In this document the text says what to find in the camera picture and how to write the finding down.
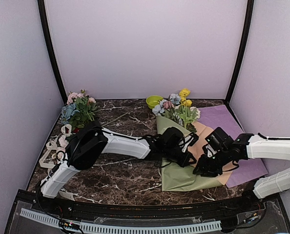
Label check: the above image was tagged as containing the white slotted cable duct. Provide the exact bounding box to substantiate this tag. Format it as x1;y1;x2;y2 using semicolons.
20;208;222;234

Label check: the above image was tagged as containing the right black frame post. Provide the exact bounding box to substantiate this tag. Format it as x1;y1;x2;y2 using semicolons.
225;0;254;105

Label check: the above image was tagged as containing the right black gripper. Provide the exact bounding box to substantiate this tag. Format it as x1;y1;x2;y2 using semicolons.
194;147;231;177

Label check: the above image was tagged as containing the pink fake flower bunch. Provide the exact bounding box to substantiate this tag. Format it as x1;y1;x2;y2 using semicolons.
58;89;128;147

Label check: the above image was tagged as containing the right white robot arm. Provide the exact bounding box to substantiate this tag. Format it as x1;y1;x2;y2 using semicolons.
193;127;290;212

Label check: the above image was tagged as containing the peach and green wrapping paper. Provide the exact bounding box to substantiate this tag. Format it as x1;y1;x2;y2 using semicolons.
161;122;233;192

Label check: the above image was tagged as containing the black front rail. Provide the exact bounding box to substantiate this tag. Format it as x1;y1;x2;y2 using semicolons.
10;184;286;225

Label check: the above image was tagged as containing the cream ribbon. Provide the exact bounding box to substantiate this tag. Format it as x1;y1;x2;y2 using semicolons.
39;124;78;198

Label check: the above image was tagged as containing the black frame post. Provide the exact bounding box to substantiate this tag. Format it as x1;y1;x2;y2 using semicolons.
37;0;67;103
225;0;254;105

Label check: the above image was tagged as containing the blue fake flower stem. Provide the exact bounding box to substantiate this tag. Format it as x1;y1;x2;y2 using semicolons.
152;94;182;124

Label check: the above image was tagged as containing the white and red flower stem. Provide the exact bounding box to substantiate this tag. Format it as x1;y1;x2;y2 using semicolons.
186;107;201;133

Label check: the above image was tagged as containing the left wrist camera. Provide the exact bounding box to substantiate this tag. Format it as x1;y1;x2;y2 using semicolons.
183;133;199;146

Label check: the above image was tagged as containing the yellow fake flower stem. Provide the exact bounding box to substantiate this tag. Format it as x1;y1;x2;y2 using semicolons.
178;88;192;128

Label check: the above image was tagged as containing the left black frame post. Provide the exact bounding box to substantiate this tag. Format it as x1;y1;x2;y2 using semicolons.
37;0;67;103

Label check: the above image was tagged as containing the blue fake flower on table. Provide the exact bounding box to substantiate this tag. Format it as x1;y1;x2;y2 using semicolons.
60;103;79;124

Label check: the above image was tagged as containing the purple wrapping paper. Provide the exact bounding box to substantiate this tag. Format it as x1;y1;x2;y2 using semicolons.
198;105;268;188

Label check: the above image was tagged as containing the green plastic bowl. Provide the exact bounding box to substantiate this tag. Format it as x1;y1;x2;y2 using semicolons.
146;95;164;109

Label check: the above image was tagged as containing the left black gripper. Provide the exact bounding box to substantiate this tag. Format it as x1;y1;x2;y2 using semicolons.
164;146;197;167

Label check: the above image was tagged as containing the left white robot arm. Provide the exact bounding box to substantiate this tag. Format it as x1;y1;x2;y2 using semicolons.
36;121;199;213

